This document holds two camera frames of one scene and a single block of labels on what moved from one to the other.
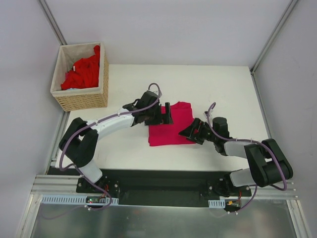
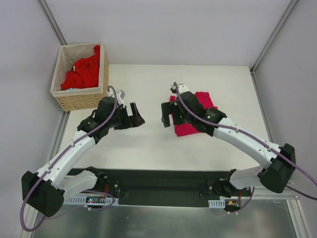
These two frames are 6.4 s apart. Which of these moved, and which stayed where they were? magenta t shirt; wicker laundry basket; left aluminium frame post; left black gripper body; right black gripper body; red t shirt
Moved: right black gripper body; left black gripper body; magenta t shirt
Stayed: left aluminium frame post; wicker laundry basket; red t shirt
